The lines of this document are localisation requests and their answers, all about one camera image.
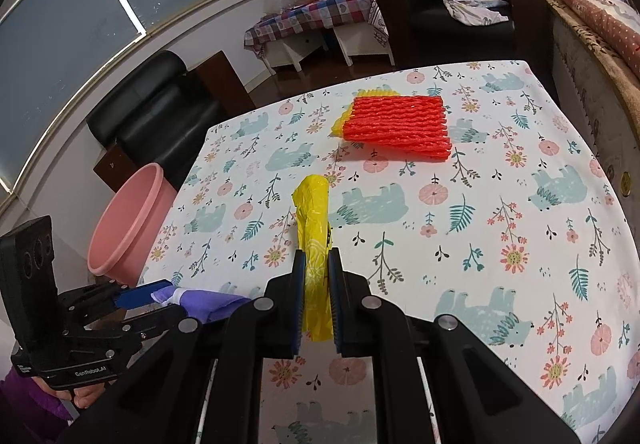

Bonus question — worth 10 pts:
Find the person's left hand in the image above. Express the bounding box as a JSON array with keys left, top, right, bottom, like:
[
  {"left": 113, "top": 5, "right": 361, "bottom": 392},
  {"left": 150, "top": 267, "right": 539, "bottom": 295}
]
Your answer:
[{"left": 42, "top": 376, "right": 118, "bottom": 412}]

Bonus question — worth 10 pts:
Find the purple wrapper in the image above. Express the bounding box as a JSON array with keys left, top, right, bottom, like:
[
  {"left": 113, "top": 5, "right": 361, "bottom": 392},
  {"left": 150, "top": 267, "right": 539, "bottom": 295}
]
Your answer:
[{"left": 151, "top": 285, "right": 253, "bottom": 325}]

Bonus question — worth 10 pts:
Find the pink plastic bin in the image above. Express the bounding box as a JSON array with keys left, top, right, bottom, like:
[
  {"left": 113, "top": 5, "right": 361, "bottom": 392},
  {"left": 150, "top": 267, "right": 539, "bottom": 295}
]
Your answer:
[{"left": 87, "top": 163, "right": 177, "bottom": 289}]

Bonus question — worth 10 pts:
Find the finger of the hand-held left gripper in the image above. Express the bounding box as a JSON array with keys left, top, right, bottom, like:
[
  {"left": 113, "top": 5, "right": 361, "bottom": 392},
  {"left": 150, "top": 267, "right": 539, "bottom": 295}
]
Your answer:
[
  {"left": 112, "top": 280, "right": 173, "bottom": 311},
  {"left": 120, "top": 304, "right": 188, "bottom": 340}
]

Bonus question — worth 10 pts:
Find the checked tablecloth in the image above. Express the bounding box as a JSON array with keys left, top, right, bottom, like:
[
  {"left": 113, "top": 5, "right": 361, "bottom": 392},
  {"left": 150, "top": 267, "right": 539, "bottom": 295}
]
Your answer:
[{"left": 244, "top": 0, "right": 390, "bottom": 57}]

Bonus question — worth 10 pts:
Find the person's left forearm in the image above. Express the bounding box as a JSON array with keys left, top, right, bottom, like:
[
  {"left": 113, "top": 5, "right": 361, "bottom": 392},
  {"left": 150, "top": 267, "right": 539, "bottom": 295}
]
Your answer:
[{"left": 0, "top": 366, "right": 73, "bottom": 444}]

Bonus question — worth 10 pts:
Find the white low table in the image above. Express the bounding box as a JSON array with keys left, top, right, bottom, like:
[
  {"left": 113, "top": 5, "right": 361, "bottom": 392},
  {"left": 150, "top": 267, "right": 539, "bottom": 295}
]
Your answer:
[{"left": 261, "top": 24, "right": 395, "bottom": 74}]

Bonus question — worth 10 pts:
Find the yellow plastic bag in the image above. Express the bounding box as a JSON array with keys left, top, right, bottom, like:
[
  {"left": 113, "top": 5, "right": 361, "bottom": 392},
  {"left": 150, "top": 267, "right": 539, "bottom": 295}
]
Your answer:
[{"left": 291, "top": 175, "right": 335, "bottom": 344}]

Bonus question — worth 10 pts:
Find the clear plastic bag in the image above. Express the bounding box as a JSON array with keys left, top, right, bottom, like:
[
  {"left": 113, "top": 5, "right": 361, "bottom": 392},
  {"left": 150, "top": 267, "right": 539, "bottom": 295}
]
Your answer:
[{"left": 262, "top": 0, "right": 297, "bottom": 18}]

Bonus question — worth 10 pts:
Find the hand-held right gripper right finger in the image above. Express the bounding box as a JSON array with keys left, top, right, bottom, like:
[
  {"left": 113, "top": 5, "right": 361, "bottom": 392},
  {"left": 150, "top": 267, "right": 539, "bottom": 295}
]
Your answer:
[{"left": 327, "top": 248, "right": 583, "bottom": 444}]

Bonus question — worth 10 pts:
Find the black leather armchair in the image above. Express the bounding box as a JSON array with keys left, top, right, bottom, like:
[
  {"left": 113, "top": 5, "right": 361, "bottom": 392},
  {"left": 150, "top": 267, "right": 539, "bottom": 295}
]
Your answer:
[
  {"left": 372, "top": 0, "right": 548, "bottom": 69},
  {"left": 86, "top": 50, "right": 256, "bottom": 192}
]

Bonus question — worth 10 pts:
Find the bed with floral blanket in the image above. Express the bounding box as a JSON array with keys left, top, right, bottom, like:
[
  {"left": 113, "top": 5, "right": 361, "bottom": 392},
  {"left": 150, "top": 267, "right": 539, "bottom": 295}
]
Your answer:
[{"left": 547, "top": 0, "right": 640, "bottom": 205}]

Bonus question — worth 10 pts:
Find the white crumpled cloth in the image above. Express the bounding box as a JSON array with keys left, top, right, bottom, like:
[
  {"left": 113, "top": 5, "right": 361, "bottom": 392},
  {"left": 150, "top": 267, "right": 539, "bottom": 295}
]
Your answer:
[{"left": 444, "top": 0, "right": 510, "bottom": 27}]

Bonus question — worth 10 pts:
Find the pink rolled quilt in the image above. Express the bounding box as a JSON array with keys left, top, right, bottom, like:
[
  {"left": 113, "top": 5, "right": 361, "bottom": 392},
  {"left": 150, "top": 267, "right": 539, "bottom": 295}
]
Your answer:
[{"left": 557, "top": 0, "right": 640, "bottom": 67}]

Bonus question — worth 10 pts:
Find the yellow foam net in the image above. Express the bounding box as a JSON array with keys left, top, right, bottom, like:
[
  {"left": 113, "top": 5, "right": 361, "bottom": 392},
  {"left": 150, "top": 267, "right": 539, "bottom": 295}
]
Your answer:
[{"left": 331, "top": 88, "right": 401, "bottom": 137}]

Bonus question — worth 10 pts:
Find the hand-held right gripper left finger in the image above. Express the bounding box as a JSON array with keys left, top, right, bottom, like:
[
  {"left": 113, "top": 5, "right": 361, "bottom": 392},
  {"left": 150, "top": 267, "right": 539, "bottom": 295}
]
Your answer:
[{"left": 80, "top": 249, "right": 307, "bottom": 444}]

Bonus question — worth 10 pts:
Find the large curved window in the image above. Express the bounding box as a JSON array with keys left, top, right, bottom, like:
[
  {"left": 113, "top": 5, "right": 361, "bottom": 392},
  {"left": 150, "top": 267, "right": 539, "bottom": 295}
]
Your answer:
[{"left": 0, "top": 0, "right": 321, "bottom": 195}]

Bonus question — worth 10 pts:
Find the white mattress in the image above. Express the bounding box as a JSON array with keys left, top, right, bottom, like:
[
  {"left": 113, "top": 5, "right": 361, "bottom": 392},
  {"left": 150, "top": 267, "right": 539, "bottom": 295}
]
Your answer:
[{"left": 550, "top": 16, "right": 640, "bottom": 245}]

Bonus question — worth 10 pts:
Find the red foam net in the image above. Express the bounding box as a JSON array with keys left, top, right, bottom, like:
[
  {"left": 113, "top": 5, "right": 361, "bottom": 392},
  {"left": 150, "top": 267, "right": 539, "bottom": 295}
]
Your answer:
[{"left": 341, "top": 94, "right": 452, "bottom": 162}]

